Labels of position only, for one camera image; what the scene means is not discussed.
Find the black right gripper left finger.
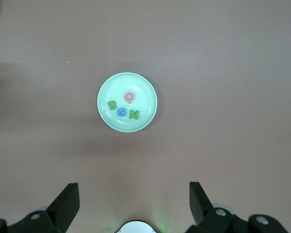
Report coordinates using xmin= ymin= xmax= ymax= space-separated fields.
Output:
xmin=0 ymin=183 xmax=80 ymax=233

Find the light green plate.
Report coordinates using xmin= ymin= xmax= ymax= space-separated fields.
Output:
xmin=97 ymin=71 xmax=158 ymax=133

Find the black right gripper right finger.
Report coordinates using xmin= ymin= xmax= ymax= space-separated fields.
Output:
xmin=186 ymin=181 xmax=290 ymax=233

